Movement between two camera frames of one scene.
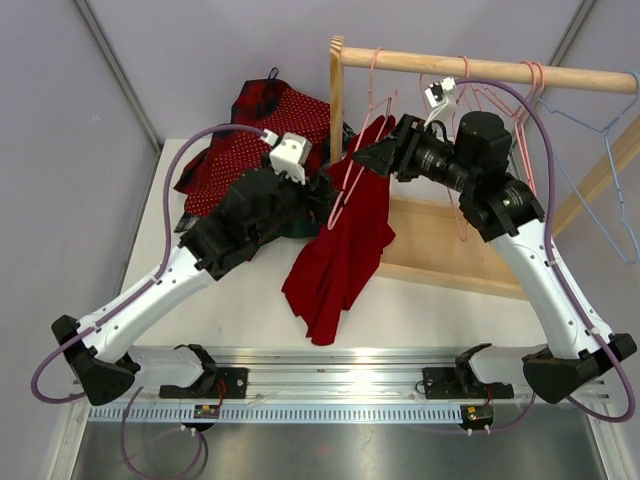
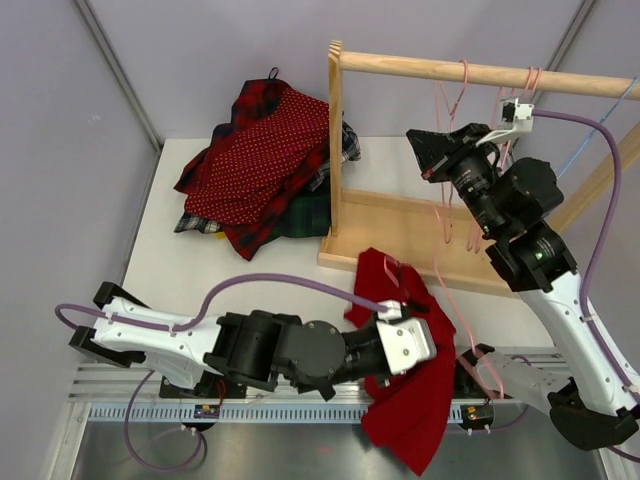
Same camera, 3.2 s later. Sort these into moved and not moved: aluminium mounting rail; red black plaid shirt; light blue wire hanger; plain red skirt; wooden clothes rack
Moved: plain red skirt; light blue wire hanger
Not moved: wooden clothes rack; red black plaid shirt; aluminium mounting rail
